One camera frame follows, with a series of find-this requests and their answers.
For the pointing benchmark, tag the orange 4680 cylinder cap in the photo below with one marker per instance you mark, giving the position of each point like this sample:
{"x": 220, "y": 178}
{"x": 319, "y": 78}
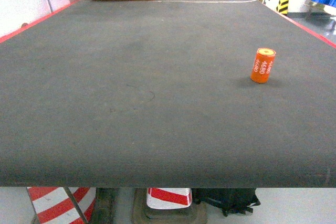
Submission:
{"x": 264, "y": 61}

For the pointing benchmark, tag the red white cone middle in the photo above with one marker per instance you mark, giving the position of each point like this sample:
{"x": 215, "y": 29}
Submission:
{"x": 168, "y": 198}

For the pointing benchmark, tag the black backpack on floor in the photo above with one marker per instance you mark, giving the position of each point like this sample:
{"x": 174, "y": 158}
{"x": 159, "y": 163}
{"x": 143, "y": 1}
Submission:
{"x": 229, "y": 200}

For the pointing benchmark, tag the yellow black traffic cone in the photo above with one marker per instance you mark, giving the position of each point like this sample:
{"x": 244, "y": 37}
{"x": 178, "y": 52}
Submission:
{"x": 282, "y": 7}

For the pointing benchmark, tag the red white striped barrier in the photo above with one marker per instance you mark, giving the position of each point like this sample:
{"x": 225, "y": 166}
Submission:
{"x": 63, "y": 205}

